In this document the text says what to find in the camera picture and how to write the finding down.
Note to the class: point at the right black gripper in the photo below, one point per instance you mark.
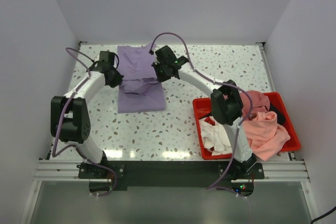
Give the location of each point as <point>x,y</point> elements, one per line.
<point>156,65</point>

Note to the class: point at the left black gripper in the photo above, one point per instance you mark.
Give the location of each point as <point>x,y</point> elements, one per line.
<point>117,82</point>

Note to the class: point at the purple t shirt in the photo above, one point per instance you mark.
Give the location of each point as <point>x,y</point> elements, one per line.
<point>140,90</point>

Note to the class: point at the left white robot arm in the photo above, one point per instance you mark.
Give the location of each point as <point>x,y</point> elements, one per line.
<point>69,115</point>

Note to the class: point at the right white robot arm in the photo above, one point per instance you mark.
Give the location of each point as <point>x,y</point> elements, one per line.
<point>226,103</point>

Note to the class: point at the red plastic bin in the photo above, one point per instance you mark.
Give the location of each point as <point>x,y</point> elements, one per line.
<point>202,109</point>

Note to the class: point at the white red t shirt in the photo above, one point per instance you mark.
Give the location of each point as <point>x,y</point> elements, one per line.
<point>214,137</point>

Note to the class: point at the dark pink t shirt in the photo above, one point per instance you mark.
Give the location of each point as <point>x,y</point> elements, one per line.
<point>261,103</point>

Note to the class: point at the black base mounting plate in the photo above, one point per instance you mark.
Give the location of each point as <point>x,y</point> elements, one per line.
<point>151,174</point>

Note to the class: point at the light salmon t shirt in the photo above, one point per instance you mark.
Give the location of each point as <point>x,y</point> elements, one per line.
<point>265,136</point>

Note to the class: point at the black t shirt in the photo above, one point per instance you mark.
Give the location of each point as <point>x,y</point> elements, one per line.
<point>280,117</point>

